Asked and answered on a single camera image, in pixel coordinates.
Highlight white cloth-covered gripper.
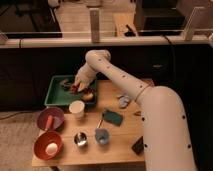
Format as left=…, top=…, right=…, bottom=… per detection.
left=74, top=63, right=97, bottom=92

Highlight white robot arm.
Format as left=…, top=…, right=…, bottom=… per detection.
left=75, top=50, right=197, bottom=171

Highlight green plastic tray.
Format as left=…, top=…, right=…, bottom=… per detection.
left=44, top=74, right=100, bottom=109

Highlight orange apple fruit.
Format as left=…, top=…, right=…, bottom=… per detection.
left=83, top=93, right=94, bottom=102

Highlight dark eggplant toy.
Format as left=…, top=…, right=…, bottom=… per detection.
left=60, top=79, right=75, bottom=90

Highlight white paper cup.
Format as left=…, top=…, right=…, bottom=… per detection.
left=69, top=100, right=85, bottom=119

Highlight purple bowl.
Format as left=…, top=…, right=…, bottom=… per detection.
left=37, top=107, right=64, bottom=130

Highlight green sponge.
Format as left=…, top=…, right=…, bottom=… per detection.
left=103, top=110, right=123, bottom=126

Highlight orange carrot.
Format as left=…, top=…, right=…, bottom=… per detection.
left=45, top=115, right=53, bottom=131

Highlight blue plastic cup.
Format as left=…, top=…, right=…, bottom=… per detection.
left=95, top=129, right=109, bottom=145

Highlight small metal cup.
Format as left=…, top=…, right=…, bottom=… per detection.
left=74, top=132, right=87, bottom=147

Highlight yellow green pliers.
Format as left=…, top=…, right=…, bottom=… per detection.
left=134, top=111, right=141, bottom=116

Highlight red bowl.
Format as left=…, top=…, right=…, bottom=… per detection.
left=34, top=131, right=62, bottom=160

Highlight white egg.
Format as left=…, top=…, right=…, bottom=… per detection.
left=45, top=143, right=58, bottom=155

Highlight black rectangular block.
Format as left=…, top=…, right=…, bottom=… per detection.
left=132, top=137, right=144, bottom=155

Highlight white vertical post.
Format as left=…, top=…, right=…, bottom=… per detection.
left=90, top=8, right=100, bottom=43

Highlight white slanted post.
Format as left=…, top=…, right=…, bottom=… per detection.
left=182, top=6, right=205, bottom=41

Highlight white horizontal rail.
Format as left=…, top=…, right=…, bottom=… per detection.
left=0, top=35, right=210, bottom=49

